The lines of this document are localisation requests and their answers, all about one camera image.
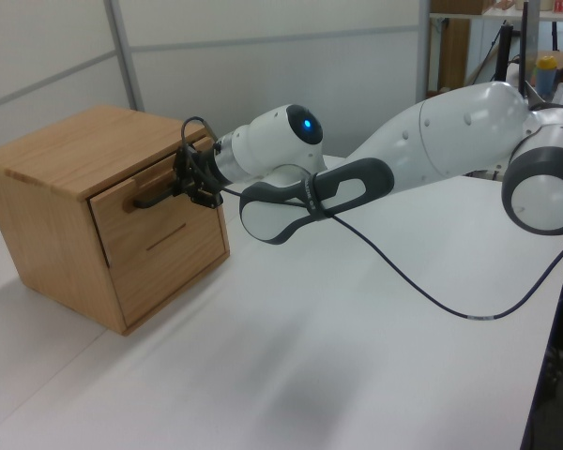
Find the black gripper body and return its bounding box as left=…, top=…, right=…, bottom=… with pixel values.
left=189, top=144, right=224, bottom=195

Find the black metal drawer handle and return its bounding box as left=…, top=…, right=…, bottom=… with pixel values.
left=130, top=182, right=182, bottom=210

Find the wooden drawer with handle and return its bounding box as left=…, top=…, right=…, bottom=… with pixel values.
left=86, top=136, right=230, bottom=272

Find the wooden drawer cabinet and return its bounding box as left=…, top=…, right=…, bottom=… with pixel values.
left=0, top=103, right=232, bottom=337

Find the brown wooden board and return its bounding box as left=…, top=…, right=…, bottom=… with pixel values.
left=425, top=17, right=471, bottom=100

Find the black tripod stand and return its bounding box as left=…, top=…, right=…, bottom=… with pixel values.
left=468, top=22, right=516, bottom=88

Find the thin black pole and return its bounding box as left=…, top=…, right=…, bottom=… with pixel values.
left=519, top=0, right=532, bottom=98

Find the blue bottle yellow cap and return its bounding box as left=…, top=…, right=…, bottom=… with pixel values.
left=535, top=54, right=558, bottom=102

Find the handleless wooden drawer front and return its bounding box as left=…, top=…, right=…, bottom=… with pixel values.
left=108, top=250, right=232, bottom=330

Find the black velcro cable strap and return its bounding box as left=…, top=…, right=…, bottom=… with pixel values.
left=298, top=172, right=328, bottom=222

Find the grey partition post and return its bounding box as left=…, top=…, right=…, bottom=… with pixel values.
left=103, top=0, right=143, bottom=113

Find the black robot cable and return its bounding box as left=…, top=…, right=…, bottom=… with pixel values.
left=178, top=115, right=563, bottom=323

